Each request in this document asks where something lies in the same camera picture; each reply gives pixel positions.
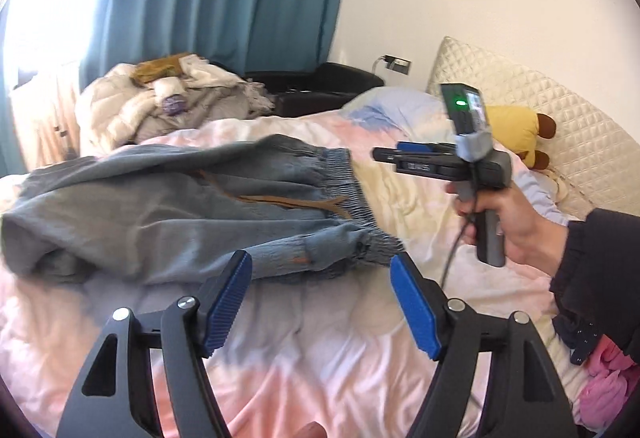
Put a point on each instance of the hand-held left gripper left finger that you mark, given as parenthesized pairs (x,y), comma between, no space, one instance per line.
(227,303)

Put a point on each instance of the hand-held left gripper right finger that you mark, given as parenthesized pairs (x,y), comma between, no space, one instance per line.
(412,303)

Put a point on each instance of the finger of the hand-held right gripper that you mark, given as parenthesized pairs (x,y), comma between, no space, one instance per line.
(425,147)
(420,165)

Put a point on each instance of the grey-blue pants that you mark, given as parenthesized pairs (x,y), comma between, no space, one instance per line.
(150,208)

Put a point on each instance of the person's right forearm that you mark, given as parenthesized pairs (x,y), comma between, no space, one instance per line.
(600,258)

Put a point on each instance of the person's right hand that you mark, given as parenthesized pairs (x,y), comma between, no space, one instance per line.
(525,233)

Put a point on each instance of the person's left hand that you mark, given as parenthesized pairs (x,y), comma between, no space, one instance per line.
(310,431)

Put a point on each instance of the yellow plush toy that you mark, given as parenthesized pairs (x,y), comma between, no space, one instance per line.
(510,128)

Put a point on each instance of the pastel blue pillow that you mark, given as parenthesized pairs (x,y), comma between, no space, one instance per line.
(400,108)

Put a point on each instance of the cream quilted headboard cushion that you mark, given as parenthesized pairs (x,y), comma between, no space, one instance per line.
(550,108)

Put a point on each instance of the pastel pink duvet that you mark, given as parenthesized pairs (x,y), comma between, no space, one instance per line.
(325,368)

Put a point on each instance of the black armchair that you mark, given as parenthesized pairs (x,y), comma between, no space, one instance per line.
(325,83)

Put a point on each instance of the person's dark clothing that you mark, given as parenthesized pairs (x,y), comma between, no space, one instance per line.
(580,328)

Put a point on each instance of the purple cloth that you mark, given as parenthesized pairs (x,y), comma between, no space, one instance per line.
(174,104)

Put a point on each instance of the pink cloth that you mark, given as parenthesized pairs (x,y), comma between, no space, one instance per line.
(602,383)

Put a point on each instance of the white puffer jacket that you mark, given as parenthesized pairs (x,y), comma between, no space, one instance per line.
(115,108)

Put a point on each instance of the mustard cloth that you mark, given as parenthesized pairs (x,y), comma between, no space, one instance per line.
(155,68)

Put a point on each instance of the wall socket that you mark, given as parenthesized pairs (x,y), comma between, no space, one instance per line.
(401,64)

